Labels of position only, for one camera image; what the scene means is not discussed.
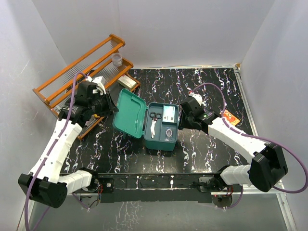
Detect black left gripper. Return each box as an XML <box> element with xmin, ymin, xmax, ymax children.
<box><xmin>90</xmin><ymin>90</ymin><xmax>120</xmax><ymax>117</ymax></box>

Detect light blue sachet packet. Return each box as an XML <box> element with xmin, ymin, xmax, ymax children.
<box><xmin>162</xmin><ymin>105</ymin><xmax>176</xmax><ymax>123</ymax></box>

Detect green medicine kit box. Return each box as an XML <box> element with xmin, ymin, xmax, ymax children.
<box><xmin>113</xmin><ymin>89</ymin><xmax>175</xmax><ymax>151</ymax></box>

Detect black handled scissors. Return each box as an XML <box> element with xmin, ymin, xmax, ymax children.
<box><xmin>150</xmin><ymin>112</ymin><xmax>162</xmax><ymax>139</ymax></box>

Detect teal divider tray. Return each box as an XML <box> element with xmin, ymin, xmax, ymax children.
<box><xmin>144</xmin><ymin>103</ymin><xmax>179</xmax><ymax>151</ymax></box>

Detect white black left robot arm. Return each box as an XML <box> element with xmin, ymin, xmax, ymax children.
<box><xmin>18</xmin><ymin>81</ymin><xmax>118</xmax><ymax>208</ymax></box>

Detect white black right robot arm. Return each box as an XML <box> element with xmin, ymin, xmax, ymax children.
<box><xmin>179</xmin><ymin>96</ymin><xmax>288</xmax><ymax>192</ymax></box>

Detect orange wooden shelf rack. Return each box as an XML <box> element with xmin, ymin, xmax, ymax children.
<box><xmin>32</xmin><ymin>33</ymin><xmax>141</xmax><ymax>140</ymax></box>

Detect clear plastic cup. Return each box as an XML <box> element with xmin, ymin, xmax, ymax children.
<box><xmin>111</xmin><ymin>52</ymin><xmax>123</xmax><ymax>67</ymax></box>

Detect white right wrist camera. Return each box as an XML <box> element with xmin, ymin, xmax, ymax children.
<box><xmin>189</xmin><ymin>91</ymin><xmax>203</xmax><ymax>106</ymax></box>

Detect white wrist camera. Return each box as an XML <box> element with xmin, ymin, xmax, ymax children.
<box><xmin>189</xmin><ymin>91</ymin><xmax>203</xmax><ymax>106</ymax></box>
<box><xmin>86</xmin><ymin>76</ymin><xmax>106</xmax><ymax>95</ymax></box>

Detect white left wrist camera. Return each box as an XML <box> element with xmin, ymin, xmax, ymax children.
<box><xmin>86</xmin><ymin>76</ymin><xmax>106</xmax><ymax>95</ymax></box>

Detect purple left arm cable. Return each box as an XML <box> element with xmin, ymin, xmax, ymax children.
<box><xmin>23</xmin><ymin>72</ymin><xmax>91</xmax><ymax>231</ymax></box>

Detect black front mounting rail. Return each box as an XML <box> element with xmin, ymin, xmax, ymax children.
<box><xmin>99</xmin><ymin>173</ymin><xmax>219</xmax><ymax>203</ymax></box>

